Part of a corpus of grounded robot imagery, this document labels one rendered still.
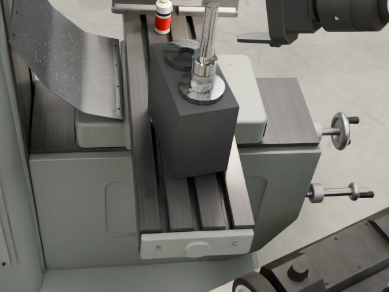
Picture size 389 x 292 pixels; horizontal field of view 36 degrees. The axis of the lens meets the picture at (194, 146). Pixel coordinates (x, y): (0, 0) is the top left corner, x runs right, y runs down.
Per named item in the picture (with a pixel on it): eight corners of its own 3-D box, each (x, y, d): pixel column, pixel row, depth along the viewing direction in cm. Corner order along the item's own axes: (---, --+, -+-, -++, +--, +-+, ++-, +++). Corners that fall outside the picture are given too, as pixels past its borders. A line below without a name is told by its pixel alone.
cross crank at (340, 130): (342, 130, 191) (353, 103, 182) (353, 158, 183) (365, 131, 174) (294, 131, 188) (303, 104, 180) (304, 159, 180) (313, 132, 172)
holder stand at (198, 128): (197, 101, 140) (205, 31, 126) (227, 171, 127) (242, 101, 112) (147, 108, 137) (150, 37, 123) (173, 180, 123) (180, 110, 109)
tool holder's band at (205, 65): (198, 50, 112) (198, 46, 111) (221, 58, 111) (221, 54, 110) (187, 64, 109) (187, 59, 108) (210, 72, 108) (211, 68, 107)
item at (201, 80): (195, 72, 116) (198, 50, 112) (217, 81, 115) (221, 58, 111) (184, 86, 113) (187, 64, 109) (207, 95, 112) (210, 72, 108)
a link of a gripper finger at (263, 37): (234, 37, 86) (273, 37, 83) (244, 31, 88) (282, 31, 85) (235, 48, 87) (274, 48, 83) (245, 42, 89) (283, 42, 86)
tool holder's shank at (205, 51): (201, 49, 111) (207, -3, 103) (216, 55, 110) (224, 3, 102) (193, 58, 109) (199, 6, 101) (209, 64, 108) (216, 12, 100)
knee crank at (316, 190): (369, 189, 187) (374, 176, 182) (374, 204, 183) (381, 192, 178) (301, 192, 184) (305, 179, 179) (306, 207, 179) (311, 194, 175)
